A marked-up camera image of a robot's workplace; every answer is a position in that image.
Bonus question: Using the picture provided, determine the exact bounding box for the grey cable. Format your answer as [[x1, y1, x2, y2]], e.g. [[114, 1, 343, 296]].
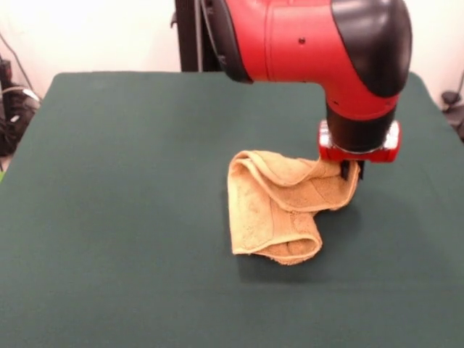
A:
[[0, 33, 40, 101]]

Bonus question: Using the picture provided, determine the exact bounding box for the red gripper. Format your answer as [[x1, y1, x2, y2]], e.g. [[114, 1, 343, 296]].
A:
[[318, 120, 402, 181]]

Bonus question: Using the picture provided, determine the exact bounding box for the tan terry towel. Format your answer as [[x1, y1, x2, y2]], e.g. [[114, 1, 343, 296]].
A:
[[227, 149, 362, 268]]

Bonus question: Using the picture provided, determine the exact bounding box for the dark green table cloth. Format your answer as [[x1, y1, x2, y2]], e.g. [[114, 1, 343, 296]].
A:
[[0, 71, 464, 348]]

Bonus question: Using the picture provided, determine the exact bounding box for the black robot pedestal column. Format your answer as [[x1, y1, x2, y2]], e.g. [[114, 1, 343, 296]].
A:
[[170, 0, 226, 73]]

